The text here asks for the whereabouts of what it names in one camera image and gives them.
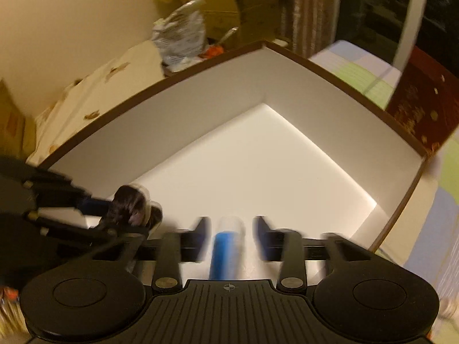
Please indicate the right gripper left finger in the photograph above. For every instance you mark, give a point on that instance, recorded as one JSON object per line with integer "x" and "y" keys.
{"x": 176, "y": 248}

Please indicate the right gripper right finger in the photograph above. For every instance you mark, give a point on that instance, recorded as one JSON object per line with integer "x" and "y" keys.
{"x": 286, "y": 247}

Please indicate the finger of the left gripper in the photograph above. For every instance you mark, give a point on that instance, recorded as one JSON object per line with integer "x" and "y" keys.
{"x": 88, "y": 204}
{"x": 107, "y": 232}

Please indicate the blue toothpaste tube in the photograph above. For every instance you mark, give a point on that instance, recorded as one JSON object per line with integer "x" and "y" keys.
{"x": 227, "y": 249}

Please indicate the dark purple scrunchie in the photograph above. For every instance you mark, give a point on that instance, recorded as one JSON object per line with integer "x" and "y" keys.
{"x": 132, "y": 206}

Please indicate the brown open storage box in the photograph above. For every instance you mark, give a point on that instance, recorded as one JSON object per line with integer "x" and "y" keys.
{"x": 257, "y": 131}

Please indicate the checkered tablecloth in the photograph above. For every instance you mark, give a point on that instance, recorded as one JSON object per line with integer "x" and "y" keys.
{"x": 418, "y": 191}

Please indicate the silver plastic bag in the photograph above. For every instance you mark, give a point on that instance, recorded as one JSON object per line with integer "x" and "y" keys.
{"x": 181, "y": 37}

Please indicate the dark red gift box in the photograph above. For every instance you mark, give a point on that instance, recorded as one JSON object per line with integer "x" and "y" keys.
{"x": 425, "y": 101}

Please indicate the cardboard boxes pile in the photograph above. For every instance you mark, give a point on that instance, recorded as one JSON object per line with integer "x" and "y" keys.
{"x": 252, "y": 20}

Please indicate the beige curtain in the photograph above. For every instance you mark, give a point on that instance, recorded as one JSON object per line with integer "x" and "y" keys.
{"x": 308, "y": 26}

